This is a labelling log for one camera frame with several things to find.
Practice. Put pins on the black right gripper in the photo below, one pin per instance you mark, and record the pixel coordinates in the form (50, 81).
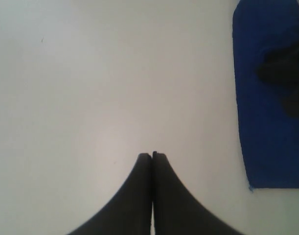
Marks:
(280, 67)

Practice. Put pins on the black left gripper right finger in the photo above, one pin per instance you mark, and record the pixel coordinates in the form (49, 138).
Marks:
(176, 211)

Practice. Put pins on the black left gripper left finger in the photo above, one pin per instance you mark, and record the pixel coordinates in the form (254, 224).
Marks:
(129, 212)

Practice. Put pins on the blue towel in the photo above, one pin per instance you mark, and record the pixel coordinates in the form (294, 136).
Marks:
(269, 137)

